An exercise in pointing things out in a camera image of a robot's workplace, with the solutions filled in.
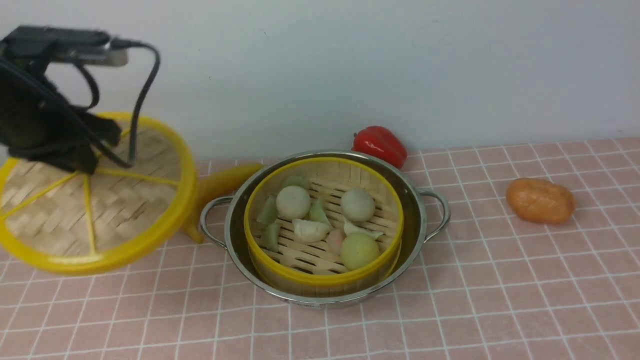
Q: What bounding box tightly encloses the green dumpling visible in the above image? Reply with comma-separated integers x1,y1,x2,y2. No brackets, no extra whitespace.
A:
308,197,333,228
256,195,279,226
260,222,281,253

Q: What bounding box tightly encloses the orange brown potato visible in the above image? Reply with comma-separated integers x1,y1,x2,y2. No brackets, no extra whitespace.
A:
506,177,577,224

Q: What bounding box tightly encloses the yellow bamboo steamer basket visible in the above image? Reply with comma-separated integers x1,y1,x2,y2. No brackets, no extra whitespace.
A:
243,153,405,297

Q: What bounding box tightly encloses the green round bun front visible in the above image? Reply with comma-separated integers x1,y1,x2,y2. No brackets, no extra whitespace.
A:
339,232,381,271

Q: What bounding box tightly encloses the white dumpling right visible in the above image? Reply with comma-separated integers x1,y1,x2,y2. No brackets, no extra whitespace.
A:
343,217,384,240

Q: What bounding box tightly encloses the pale round bun left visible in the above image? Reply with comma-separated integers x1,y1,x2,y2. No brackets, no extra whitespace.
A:
275,186,311,220

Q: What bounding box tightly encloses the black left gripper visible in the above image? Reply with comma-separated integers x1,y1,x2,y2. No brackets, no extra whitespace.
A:
0,57,98,174

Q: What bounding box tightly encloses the pink checked tablecloth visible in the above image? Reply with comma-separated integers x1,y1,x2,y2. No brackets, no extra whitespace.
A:
0,137,640,360

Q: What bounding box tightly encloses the yellow woven bamboo steamer lid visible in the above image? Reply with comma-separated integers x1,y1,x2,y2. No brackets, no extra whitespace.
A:
1,117,198,276

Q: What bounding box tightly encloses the green dumpling centre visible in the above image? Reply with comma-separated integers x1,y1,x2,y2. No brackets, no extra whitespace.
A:
308,197,333,228

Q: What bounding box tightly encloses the white dumpling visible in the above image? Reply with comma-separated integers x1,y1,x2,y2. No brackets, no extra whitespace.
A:
292,219,333,243
343,217,384,240

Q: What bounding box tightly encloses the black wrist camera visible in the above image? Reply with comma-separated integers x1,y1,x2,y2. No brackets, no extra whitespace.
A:
1,25,129,68

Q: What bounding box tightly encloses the yellow plastic banana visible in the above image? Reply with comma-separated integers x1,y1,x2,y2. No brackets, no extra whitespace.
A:
182,162,263,244

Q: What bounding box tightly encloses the green dumpling lower left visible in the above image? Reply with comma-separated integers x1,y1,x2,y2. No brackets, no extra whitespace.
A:
260,222,281,253

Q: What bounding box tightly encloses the stainless steel pot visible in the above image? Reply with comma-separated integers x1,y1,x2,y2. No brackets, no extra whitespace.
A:
199,150,451,309

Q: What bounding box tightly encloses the black camera cable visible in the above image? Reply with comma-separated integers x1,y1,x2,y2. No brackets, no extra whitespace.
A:
75,38,162,169

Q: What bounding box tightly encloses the red bell pepper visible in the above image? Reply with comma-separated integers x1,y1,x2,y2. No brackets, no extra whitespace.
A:
351,125,409,170

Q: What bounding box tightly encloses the pale green round bun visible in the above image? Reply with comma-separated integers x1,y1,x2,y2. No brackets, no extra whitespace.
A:
340,187,376,223

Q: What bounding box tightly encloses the pink bun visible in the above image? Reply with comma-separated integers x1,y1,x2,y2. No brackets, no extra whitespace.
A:
325,228,346,256

